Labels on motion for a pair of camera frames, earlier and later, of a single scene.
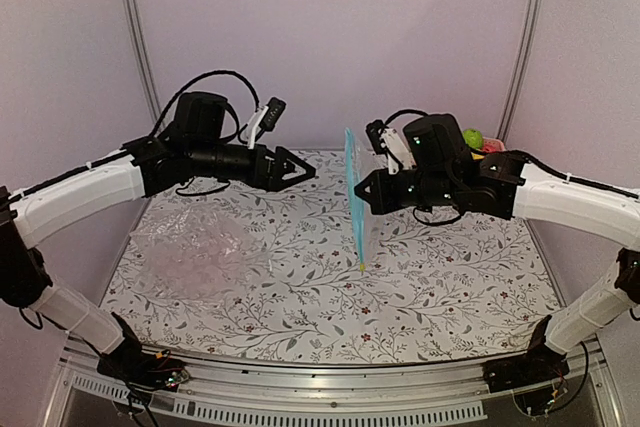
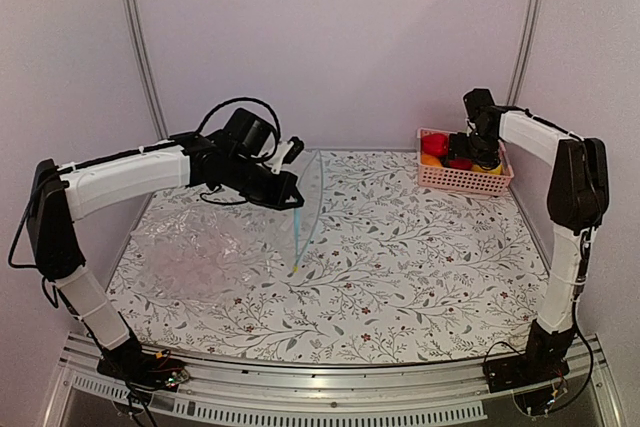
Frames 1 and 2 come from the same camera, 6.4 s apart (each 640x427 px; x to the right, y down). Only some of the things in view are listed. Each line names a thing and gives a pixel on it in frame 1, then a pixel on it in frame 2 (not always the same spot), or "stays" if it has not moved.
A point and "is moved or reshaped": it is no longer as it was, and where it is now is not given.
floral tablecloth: x=232 y=274 stays
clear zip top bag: x=214 y=248 is moved or reshaped
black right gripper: x=381 y=202 -> x=457 y=147
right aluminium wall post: x=526 y=39 stays
